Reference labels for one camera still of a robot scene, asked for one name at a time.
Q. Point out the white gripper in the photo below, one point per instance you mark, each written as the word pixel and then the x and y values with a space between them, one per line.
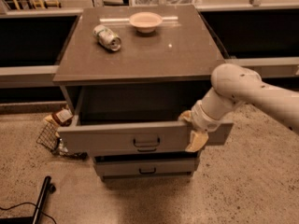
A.
pixel 200 118

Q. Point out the grey top drawer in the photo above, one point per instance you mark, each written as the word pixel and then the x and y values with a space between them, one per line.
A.
pixel 118 119

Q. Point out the grey drawer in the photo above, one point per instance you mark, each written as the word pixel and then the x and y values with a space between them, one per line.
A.
pixel 118 119
pixel 146 149
pixel 151 167

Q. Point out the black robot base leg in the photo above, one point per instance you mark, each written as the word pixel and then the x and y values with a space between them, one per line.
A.
pixel 46 189

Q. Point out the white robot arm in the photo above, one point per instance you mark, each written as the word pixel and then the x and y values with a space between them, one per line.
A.
pixel 232 86

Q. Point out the grey bottom drawer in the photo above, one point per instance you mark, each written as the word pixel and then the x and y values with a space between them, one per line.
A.
pixel 151 167

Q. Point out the grey middle drawer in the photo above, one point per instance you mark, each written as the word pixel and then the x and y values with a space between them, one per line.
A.
pixel 146 149

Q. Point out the grey drawer cabinet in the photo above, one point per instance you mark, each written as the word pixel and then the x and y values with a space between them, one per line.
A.
pixel 181 49

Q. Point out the pale pink bowl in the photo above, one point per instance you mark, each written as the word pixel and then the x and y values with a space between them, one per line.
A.
pixel 145 22

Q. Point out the green white soda can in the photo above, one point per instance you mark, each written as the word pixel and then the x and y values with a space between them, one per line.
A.
pixel 107 38

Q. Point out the brown snack bag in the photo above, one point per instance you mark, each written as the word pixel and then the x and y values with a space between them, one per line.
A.
pixel 62 117

